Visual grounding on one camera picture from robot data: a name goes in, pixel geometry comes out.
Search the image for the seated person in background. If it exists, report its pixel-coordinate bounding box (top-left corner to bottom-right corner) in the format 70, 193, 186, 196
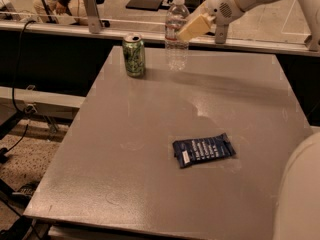
45, 0, 105, 26

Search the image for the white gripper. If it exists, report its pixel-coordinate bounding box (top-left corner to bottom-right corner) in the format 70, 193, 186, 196
176, 0, 244, 42

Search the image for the green soda can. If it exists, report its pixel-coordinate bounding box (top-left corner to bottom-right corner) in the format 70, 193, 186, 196
122, 33, 145, 77

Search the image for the black cable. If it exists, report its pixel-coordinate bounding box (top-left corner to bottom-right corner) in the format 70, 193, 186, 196
0, 19, 37, 162

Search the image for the dark blue snack bar wrapper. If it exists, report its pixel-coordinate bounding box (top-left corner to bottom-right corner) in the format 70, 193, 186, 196
172, 133, 236, 168

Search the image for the clear plastic water bottle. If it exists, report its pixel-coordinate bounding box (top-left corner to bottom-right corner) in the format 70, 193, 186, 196
164, 0, 191, 72

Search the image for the grey metal railing post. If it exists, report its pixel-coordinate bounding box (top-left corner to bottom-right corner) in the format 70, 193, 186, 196
83, 0, 103, 34

